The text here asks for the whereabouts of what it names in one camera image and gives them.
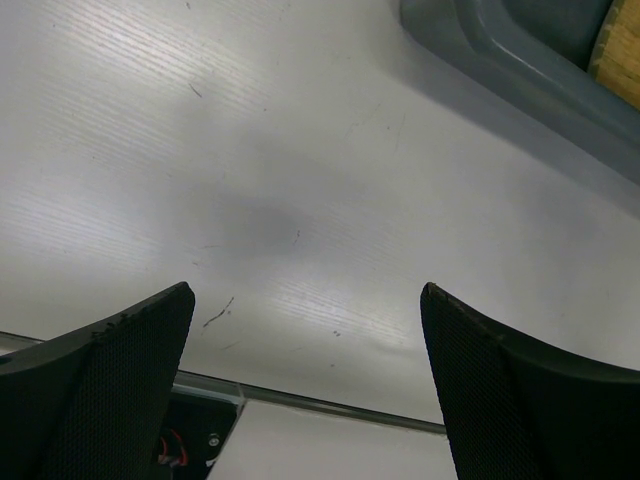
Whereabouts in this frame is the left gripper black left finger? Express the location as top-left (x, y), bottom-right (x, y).
top-left (1, 282), bottom-right (195, 479)

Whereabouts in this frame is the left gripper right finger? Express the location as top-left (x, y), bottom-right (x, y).
top-left (420, 283), bottom-right (639, 479)

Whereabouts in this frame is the woven bamboo placemat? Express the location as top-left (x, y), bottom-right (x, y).
top-left (588, 0), bottom-right (640, 109)

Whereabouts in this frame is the grey plastic bin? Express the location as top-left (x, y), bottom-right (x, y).
top-left (399, 1), bottom-right (639, 216)

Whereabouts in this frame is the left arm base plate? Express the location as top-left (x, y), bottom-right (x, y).
top-left (146, 392), bottom-right (239, 480)

